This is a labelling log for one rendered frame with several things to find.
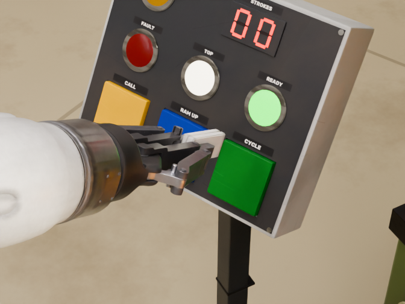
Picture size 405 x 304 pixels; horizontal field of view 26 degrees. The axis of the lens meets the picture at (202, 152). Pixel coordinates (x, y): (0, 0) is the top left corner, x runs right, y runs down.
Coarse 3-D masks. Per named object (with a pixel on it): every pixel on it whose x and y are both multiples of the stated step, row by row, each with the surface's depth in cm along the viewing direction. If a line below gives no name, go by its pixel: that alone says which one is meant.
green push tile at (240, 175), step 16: (224, 144) 111; (224, 160) 111; (240, 160) 110; (256, 160) 109; (272, 160) 109; (224, 176) 111; (240, 176) 110; (256, 176) 109; (224, 192) 112; (240, 192) 110; (256, 192) 109; (240, 208) 111; (256, 208) 110
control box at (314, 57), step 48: (144, 0) 116; (192, 0) 112; (240, 0) 108; (288, 0) 107; (192, 48) 113; (240, 48) 109; (288, 48) 106; (336, 48) 103; (96, 96) 122; (144, 96) 117; (192, 96) 113; (240, 96) 110; (288, 96) 106; (336, 96) 107; (240, 144) 110; (288, 144) 107; (192, 192) 115; (288, 192) 108
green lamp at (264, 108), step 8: (256, 96) 108; (264, 96) 108; (272, 96) 107; (256, 104) 108; (264, 104) 108; (272, 104) 107; (256, 112) 108; (264, 112) 108; (272, 112) 107; (256, 120) 109; (264, 120) 108; (272, 120) 107
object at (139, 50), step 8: (128, 40) 118; (136, 40) 117; (144, 40) 116; (128, 48) 118; (136, 48) 117; (144, 48) 116; (152, 48) 116; (128, 56) 118; (136, 56) 117; (144, 56) 116; (136, 64) 117; (144, 64) 117
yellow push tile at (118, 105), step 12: (108, 84) 119; (108, 96) 120; (120, 96) 119; (132, 96) 118; (108, 108) 120; (120, 108) 119; (132, 108) 118; (144, 108) 117; (96, 120) 121; (108, 120) 120; (120, 120) 119; (132, 120) 118; (144, 120) 118
